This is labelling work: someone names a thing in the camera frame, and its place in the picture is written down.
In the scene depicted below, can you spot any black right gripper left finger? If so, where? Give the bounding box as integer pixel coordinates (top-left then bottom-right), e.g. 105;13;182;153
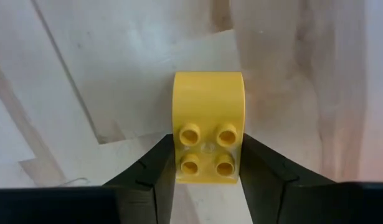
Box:
102;133;177;224

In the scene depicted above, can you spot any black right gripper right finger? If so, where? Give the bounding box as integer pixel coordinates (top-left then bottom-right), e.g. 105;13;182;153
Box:
239;133;335;224

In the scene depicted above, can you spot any yellow curved four-stud brick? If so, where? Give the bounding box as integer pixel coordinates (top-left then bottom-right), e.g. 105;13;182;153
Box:
171;71;247;185

